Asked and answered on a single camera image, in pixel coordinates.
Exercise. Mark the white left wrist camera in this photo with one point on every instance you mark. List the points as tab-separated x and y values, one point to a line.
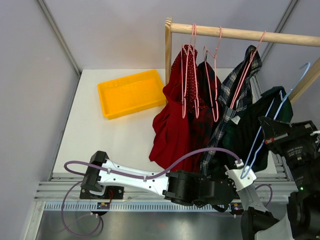
242	176

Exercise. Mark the navy white plaid skirt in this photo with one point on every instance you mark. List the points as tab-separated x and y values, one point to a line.
235	94

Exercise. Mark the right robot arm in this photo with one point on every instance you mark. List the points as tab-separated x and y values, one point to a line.
302	219

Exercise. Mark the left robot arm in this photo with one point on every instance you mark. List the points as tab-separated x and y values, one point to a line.
179	187

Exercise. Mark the red black plaid skirt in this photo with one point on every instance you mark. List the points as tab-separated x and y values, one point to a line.
209	87

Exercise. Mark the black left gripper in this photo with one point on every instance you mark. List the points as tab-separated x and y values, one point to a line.
222	173

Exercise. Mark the aluminium mounting rail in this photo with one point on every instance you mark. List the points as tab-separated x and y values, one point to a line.
66	194

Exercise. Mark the plain red skirt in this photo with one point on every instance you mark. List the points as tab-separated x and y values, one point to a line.
172	136

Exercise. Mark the yellow plastic tray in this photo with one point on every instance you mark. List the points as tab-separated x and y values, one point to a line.
131	94

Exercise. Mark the red polka dot skirt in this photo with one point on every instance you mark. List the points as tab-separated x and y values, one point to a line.
174	91

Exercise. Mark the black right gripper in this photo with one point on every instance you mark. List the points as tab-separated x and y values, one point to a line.
279	133

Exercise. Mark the green plaid skirt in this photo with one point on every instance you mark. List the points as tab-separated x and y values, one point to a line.
243	134

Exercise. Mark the wooden clothes rack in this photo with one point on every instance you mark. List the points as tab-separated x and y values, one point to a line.
282	54

